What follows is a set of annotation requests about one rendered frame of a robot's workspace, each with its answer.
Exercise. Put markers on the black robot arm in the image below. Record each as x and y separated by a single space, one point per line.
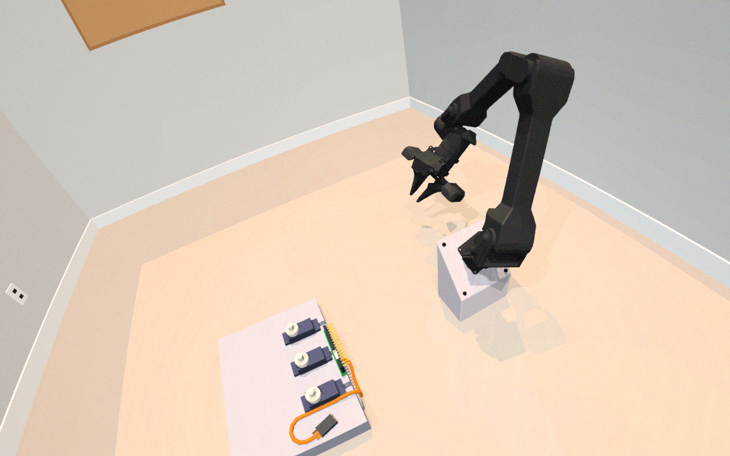
541 89

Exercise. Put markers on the black pin header strip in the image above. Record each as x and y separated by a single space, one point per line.
334 352

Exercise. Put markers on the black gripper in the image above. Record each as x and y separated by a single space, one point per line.
450 190

